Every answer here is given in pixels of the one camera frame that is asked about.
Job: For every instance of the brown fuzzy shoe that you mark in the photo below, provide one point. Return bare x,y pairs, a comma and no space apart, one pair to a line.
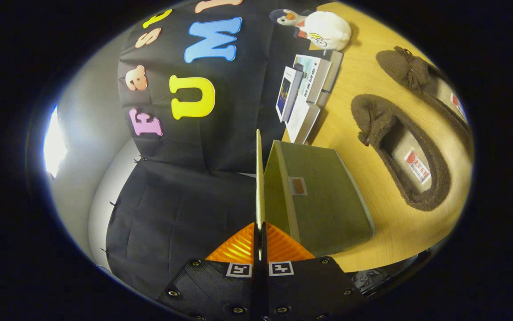
399,64
434,178

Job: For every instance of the large bright ceiling light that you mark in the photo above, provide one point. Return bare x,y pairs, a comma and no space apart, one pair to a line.
55,142

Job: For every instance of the penguin plush toy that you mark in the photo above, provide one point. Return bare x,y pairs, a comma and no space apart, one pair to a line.
289,18

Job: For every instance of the green fabric storage box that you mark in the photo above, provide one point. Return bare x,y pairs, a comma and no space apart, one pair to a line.
327,205

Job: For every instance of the white cover book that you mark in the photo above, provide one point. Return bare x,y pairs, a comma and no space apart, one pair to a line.
303,120

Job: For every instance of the book with teal cover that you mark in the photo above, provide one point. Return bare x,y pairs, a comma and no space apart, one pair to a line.
312,76

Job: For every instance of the dark cover book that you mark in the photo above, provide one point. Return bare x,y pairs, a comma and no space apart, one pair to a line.
334,71

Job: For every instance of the white round plush toy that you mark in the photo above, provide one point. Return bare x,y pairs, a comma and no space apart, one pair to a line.
330,29

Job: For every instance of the small book blue cover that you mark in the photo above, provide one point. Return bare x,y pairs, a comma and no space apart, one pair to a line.
288,91

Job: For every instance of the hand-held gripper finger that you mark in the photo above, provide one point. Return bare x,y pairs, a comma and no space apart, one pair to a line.
265,285
256,285

